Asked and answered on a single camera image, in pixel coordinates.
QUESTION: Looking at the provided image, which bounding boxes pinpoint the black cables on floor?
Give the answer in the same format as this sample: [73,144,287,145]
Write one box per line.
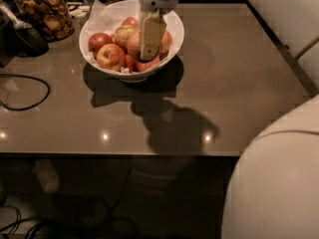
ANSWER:
[0,156,134,239]

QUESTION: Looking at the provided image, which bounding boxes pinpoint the small white items behind bowl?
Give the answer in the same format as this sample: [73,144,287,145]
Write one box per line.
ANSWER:
[68,4,91,19]

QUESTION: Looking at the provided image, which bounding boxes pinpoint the yellow-red apple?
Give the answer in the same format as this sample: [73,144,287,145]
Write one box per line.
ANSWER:
[97,44,126,72]
[127,30,141,61]

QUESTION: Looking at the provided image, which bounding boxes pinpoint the back red apple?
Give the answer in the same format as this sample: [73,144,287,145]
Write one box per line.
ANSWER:
[123,17,139,27]

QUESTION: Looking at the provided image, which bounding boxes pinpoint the black appliance with silver handle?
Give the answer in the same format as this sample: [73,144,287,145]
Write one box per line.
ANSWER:
[0,0,49,58]

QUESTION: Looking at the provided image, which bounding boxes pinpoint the glass jar of dried chips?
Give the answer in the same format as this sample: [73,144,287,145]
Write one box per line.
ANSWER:
[14,0,74,42]

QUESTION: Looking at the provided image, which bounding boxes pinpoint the white ceramic bowl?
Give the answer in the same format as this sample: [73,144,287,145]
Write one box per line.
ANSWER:
[78,0,185,84]

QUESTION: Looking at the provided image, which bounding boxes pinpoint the black cable on table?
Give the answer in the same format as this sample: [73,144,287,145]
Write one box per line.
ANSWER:
[0,73,52,113]

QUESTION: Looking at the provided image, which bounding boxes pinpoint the left red apple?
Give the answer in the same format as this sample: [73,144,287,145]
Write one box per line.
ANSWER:
[88,33,113,57]

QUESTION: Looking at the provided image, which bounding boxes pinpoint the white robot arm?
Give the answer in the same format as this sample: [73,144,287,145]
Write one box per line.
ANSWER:
[133,0,318,239]

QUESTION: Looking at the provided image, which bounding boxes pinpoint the red apple under front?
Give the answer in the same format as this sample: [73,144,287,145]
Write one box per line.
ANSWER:
[126,55,160,74]

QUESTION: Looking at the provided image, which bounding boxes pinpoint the white paper bowl liner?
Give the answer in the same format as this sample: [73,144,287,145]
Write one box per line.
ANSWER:
[81,0,184,49]

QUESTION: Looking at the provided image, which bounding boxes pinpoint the center yellow-green apple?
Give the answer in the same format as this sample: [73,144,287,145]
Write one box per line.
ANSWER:
[114,25,137,50]

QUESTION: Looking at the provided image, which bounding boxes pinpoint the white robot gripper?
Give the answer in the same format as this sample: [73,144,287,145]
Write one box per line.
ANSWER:
[139,0,179,61]

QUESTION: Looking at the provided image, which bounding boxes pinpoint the right red-yellow apple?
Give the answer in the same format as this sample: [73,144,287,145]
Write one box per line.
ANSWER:
[159,31,172,57]

